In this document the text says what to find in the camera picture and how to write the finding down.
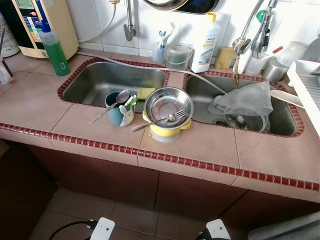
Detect white rimmed bowl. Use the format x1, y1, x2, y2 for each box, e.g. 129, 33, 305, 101
223, 114, 266, 133

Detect clear plastic pail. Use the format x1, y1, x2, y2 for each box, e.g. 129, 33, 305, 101
165, 43, 195, 71

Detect clear plastic bag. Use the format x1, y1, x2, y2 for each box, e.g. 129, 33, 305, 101
209, 81, 275, 133

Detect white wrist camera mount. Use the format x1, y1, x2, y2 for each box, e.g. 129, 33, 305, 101
90, 217, 116, 240
206, 219, 232, 240

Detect chrome gooseneck tap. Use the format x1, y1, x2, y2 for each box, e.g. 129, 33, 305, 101
231, 0, 266, 57

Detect white canister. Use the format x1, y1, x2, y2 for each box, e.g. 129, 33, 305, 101
0, 12, 20, 58

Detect brown string bundle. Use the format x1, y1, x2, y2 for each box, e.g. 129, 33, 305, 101
231, 54, 242, 85

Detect white outlet hose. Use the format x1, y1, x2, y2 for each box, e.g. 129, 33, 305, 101
76, 51, 228, 96

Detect thin white supply tube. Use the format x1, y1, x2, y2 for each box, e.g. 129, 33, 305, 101
77, 0, 118, 43

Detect clear jug red handle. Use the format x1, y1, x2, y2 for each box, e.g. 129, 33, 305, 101
260, 41, 308, 68

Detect white dish rack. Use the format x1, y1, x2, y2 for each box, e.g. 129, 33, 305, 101
287, 60, 320, 123

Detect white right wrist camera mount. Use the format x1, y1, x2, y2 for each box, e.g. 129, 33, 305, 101
206, 219, 232, 240

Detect white bottle green cap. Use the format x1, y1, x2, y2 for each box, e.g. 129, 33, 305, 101
239, 9, 273, 76

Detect teal mug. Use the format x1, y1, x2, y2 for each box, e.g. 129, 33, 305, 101
104, 91, 136, 127

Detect chrome wall tap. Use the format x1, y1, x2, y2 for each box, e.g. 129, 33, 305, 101
123, 0, 137, 42

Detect steel sink basin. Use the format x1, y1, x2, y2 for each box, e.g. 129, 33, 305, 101
186, 74, 300, 137
62, 61, 168, 113

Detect thick chrome faucet spout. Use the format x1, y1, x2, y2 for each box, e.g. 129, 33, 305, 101
250, 0, 279, 55

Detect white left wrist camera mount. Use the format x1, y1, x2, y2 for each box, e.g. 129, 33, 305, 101
90, 217, 116, 240

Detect large steel bowl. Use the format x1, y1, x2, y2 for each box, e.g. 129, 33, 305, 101
144, 87, 194, 130

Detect green dish soap bottle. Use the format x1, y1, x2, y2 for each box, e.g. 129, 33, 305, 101
39, 19, 71, 77

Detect hanging dark wok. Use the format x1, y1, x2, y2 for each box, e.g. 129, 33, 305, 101
142, 0, 221, 16

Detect dark straw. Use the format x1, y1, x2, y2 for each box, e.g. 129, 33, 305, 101
0, 27, 6, 66

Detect grey bulky object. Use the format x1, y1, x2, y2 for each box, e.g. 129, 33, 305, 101
247, 211, 320, 240

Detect pale yellow dish sponge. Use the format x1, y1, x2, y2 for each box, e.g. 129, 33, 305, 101
137, 87, 157, 100

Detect white toothbrush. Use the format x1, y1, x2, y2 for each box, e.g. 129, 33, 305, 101
164, 22, 177, 48

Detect white detergent bottle yellow cap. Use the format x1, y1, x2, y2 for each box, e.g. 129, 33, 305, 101
191, 12, 222, 74

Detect cream plastic ladle handle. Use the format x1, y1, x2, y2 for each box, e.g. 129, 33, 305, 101
269, 89, 305, 109

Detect blue toothbrush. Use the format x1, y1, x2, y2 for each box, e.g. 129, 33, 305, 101
158, 30, 167, 50

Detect steel cup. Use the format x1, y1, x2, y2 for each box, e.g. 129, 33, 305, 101
262, 57, 290, 82

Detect mustard yellow sponge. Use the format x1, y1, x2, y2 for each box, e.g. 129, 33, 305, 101
215, 47, 236, 70

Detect beige water filter appliance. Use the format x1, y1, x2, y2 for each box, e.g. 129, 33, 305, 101
0, 0, 79, 60

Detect white printed mug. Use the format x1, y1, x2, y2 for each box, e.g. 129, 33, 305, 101
0, 57, 14, 85

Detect green white plastic utensil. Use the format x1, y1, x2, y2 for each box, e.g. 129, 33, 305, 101
124, 95, 138, 108

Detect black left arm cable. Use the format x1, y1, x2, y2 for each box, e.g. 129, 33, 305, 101
49, 220, 97, 240

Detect steel fork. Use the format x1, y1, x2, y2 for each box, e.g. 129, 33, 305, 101
131, 111, 188, 133

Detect pale toothbrush cup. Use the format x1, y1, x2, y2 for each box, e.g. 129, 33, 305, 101
151, 42, 168, 65

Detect green scouring pad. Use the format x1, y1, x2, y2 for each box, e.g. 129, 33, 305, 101
168, 54, 191, 69

